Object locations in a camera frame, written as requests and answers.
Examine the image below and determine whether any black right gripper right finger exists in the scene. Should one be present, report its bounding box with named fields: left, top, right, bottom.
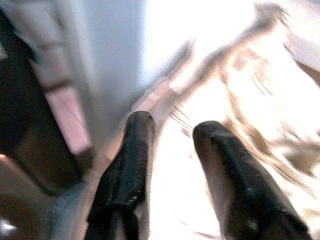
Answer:
left=192, top=120, right=313, bottom=240

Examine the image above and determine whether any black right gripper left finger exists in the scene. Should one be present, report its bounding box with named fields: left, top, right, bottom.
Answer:
left=85, top=110, right=157, bottom=240

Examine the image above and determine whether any white crumpled cloth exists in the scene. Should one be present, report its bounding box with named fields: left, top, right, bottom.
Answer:
left=139, top=2, right=320, bottom=240

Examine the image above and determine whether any dark round washer door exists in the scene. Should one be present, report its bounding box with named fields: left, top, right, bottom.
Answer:
left=0, top=9, right=93, bottom=196

